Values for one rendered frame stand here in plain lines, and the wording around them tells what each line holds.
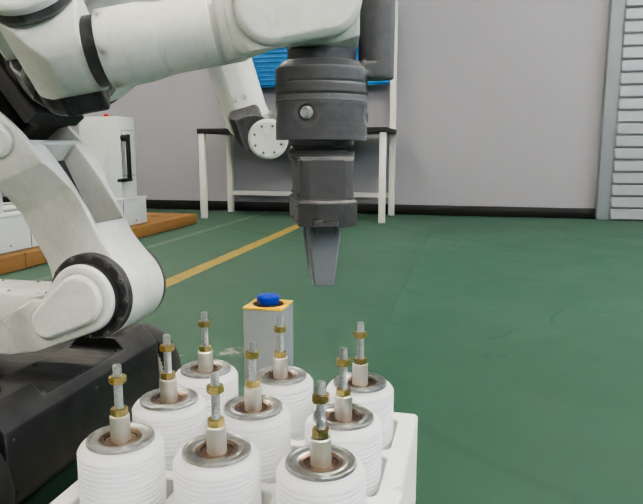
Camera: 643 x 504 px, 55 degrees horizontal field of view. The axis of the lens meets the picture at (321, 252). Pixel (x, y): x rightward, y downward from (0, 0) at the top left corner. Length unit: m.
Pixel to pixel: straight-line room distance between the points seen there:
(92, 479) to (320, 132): 0.45
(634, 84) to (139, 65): 5.34
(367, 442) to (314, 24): 0.47
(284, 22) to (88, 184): 0.69
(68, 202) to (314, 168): 0.60
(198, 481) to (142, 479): 0.08
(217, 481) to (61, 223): 0.57
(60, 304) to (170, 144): 5.38
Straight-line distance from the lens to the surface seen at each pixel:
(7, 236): 3.43
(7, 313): 1.21
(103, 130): 4.45
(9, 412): 1.06
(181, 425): 0.84
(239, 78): 1.24
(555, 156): 5.75
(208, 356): 0.95
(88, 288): 1.04
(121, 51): 0.60
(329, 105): 0.57
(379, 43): 0.61
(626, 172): 5.77
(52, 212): 1.11
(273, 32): 0.56
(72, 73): 0.62
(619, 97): 5.76
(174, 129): 6.38
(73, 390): 1.16
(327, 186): 0.57
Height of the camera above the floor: 0.58
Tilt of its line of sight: 9 degrees down
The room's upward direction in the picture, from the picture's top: straight up
